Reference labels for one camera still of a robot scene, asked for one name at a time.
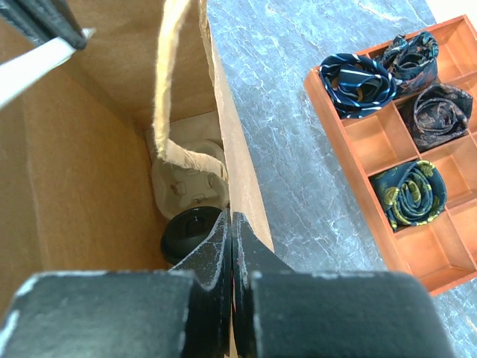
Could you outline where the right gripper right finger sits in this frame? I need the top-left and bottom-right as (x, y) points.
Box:
(232, 212), (293, 357)

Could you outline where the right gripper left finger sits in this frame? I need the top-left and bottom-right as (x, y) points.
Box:
(171, 209), (232, 357)

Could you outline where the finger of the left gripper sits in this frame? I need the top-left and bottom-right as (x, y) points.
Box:
(1, 0), (88, 50)

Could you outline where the black cup lid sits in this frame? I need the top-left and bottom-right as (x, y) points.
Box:
(160, 206), (222, 266)

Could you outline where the white straw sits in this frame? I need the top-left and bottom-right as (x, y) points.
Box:
(1, 37), (78, 108)

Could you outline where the cardboard cup carrier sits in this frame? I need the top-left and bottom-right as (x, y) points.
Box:
(151, 159), (230, 220)

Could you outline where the brown paper bag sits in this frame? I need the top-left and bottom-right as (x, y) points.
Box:
(1, 1), (272, 310)

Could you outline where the green yellow rolled tie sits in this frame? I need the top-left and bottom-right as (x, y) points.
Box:
(370, 160), (447, 232)

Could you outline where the blue striped rolled tie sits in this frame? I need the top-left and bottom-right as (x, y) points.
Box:
(319, 53), (397, 119)

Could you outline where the orange compartment tray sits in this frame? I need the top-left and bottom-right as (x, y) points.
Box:
(303, 14), (477, 297)

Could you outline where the black brown rolled tie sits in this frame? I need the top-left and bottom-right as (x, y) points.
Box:
(399, 84), (473, 152)

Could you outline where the dark patterned rolled tie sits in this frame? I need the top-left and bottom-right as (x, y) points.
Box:
(374, 31), (439, 98)

